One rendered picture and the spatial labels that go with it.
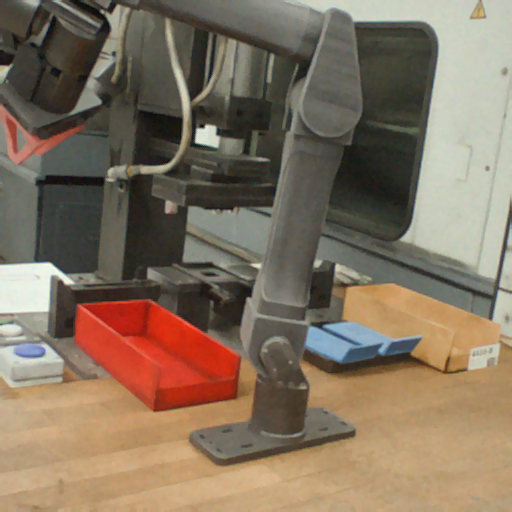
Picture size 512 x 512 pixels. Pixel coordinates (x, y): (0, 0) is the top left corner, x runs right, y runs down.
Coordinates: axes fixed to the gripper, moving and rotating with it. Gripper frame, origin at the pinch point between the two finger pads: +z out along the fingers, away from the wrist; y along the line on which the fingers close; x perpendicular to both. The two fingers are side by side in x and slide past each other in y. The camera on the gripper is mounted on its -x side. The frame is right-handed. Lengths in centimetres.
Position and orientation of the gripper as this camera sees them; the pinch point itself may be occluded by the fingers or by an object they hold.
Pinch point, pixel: (26, 151)
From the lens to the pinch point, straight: 92.0
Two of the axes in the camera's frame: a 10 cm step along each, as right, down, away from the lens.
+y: -5.3, 4.0, -7.5
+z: -4.9, 5.8, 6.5
